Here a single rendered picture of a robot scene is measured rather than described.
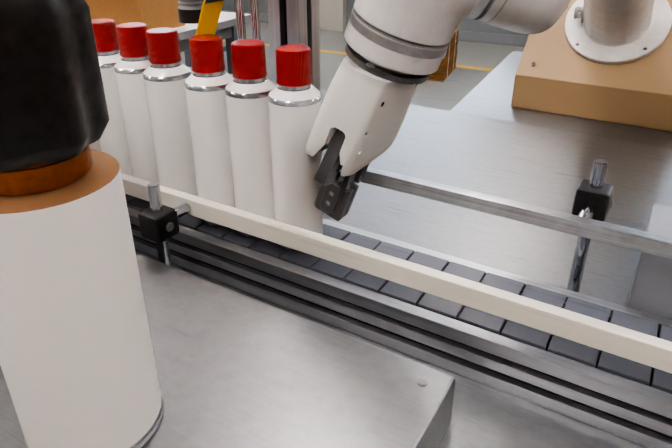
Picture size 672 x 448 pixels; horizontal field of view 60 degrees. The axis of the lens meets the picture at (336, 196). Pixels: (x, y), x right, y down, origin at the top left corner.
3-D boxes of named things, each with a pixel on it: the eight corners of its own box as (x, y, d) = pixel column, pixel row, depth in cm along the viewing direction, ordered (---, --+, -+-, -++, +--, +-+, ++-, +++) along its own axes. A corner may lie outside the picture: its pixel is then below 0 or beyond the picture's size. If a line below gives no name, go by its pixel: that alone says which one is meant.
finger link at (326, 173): (357, 95, 49) (366, 118, 55) (306, 169, 49) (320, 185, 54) (368, 101, 49) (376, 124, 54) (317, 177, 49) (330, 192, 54)
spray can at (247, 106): (226, 230, 64) (209, 43, 55) (256, 211, 68) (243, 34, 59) (264, 243, 62) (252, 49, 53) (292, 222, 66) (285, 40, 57)
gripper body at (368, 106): (383, 18, 54) (346, 120, 60) (324, 37, 46) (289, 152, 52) (453, 55, 51) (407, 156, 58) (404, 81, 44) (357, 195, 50)
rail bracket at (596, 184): (540, 335, 56) (571, 180, 49) (557, 296, 62) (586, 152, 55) (575, 346, 55) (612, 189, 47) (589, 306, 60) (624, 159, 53)
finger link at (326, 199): (336, 150, 56) (317, 203, 60) (318, 161, 53) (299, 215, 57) (363, 167, 55) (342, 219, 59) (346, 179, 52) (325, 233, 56)
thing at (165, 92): (152, 205, 70) (125, 31, 61) (183, 189, 74) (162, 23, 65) (184, 215, 68) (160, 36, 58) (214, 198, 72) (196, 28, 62)
